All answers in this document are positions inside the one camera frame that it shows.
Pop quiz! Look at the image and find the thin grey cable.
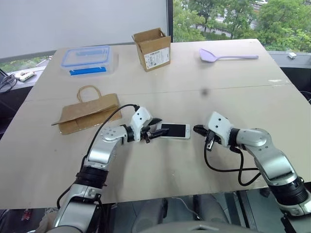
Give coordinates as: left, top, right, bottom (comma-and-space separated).
299, 90, 311, 105

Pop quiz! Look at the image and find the grey cable bundle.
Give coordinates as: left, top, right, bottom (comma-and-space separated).
0, 73, 18, 95

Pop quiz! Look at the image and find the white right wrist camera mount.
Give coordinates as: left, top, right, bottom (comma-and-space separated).
205, 111, 235, 149

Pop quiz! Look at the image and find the clear container with blue lid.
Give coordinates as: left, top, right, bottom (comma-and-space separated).
60, 45, 120, 77

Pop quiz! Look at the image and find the dark window frame post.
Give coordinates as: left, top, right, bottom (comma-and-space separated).
166, 0, 174, 44

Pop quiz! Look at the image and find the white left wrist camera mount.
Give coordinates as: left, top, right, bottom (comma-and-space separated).
128, 106, 154, 142

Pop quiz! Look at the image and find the thin white cable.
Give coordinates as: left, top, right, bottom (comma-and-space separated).
171, 196, 203, 220

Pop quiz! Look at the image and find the black table frame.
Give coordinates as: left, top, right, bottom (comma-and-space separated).
233, 189, 259, 230

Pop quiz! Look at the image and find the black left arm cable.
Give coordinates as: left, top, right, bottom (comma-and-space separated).
56, 104, 140, 210

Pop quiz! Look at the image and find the white smartphone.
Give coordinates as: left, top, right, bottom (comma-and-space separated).
158, 123, 191, 141

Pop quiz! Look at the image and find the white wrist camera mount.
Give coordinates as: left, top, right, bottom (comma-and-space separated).
205, 111, 235, 149
128, 106, 154, 142

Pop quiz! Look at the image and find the brown paper bag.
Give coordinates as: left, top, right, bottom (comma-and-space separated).
51, 85, 123, 135

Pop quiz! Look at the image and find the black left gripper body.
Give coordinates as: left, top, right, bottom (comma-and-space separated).
140, 122, 156, 144

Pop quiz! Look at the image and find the open cardboard box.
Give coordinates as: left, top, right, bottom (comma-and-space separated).
131, 27, 172, 73

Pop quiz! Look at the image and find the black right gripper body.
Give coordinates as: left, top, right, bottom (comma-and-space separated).
205, 130, 221, 152

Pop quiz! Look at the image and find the white power strip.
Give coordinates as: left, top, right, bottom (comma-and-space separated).
15, 70, 35, 82

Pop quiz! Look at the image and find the lilac plastic spatula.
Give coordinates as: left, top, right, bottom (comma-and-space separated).
199, 48, 259, 63

